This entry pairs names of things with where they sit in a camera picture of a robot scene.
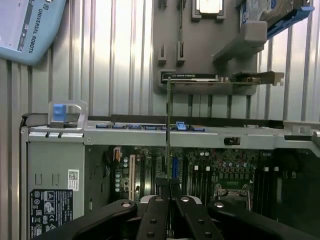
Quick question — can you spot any black RAM slot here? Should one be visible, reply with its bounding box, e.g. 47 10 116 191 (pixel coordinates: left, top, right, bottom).
196 163 203 200
206 163 213 202
265 163 273 216
271 163 279 216
254 163 261 216
260 163 267 216
191 163 198 198
201 163 208 201

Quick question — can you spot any CPU socket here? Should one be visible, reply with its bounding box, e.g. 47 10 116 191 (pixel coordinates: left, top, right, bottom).
214 178 255 216

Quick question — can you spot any white expansion slot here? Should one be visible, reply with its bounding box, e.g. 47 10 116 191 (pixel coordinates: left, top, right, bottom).
128 154 136 197

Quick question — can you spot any blue expansion slot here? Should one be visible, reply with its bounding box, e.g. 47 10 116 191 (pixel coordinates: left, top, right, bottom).
171 155 179 180

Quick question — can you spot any green motherboard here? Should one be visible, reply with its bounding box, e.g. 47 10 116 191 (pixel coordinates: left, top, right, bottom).
84 146 320 226

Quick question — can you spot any black open PC case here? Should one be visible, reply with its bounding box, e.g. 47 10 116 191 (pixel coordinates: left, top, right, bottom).
20 99 320 240

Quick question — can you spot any blue expansion card retainer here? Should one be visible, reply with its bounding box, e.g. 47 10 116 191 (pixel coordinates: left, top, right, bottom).
95 121 205 133

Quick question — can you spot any grey power supply unit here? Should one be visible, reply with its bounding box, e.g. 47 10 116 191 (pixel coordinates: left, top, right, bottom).
25 141 86 240

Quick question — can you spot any blue case release latch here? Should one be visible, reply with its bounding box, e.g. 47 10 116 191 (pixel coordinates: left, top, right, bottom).
52 103 67 124

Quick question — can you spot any grey parts rack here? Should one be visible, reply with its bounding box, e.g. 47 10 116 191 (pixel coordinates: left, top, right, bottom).
152 0 269 96

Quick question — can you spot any silver CPU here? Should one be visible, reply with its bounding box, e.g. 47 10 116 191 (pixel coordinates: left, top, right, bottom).
195 0 225 14

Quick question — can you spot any hard disk with blue label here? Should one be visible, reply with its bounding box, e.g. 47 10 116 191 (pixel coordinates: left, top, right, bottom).
239 0 302 29

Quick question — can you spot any blue disk caddy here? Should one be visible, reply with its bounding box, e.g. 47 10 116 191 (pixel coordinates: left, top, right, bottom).
265 5 316 40

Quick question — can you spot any clear plastic case handle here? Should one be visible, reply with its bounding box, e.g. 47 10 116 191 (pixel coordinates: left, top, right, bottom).
47 99 89 131

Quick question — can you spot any graphics card with metal bracket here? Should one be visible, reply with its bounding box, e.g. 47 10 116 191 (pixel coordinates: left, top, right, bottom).
160 70 286 88

